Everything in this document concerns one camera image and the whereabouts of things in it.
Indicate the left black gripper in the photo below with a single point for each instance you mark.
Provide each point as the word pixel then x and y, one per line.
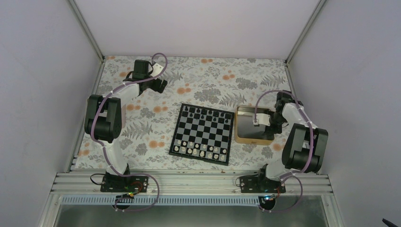
pixel 156 87

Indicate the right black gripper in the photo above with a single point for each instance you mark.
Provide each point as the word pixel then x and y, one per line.
pixel 278 130

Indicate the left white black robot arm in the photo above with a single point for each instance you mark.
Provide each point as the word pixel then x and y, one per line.
pixel 131 87

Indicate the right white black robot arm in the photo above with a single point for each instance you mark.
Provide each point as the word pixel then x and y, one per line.
pixel 306 144

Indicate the black white chess board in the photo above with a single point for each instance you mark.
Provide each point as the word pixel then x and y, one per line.
pixel 193 126

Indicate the white chess pieces row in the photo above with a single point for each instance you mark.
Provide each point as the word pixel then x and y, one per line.
pixel 207 150

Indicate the wooden tray with metal bottom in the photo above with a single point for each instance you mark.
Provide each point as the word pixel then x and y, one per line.
pixel 246 132

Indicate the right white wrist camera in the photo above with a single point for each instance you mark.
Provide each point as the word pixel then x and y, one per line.
pixel 261 119

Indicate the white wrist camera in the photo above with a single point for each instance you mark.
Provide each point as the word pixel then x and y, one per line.
pixel 157 69
pixel 261 119

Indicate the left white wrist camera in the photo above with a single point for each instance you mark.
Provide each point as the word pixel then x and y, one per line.
pixel 157 69

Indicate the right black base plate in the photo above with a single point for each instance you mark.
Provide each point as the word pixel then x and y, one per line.
pixel 253 184

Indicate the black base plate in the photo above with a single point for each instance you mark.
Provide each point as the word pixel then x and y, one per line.
pixel 253 184
pixel 133 184

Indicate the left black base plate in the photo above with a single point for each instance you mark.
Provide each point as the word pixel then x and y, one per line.
pixel 133 184

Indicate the aluminium rail frame front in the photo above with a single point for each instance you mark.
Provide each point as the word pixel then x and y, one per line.
pixel 190 183

